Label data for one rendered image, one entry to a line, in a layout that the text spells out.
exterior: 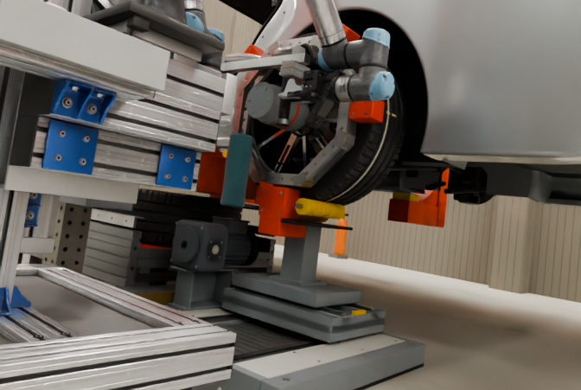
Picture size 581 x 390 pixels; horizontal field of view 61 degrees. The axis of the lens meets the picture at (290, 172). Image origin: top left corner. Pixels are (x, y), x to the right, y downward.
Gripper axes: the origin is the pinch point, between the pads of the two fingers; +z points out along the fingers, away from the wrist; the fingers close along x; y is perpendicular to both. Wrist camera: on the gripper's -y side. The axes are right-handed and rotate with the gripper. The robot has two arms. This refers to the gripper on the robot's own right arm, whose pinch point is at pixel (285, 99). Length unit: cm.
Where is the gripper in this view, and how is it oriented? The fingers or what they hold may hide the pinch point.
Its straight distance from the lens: 154.6
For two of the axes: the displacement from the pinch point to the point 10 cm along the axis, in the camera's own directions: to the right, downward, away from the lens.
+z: -7.8, -0.5, 6.3
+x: -6.2, -1.4, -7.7
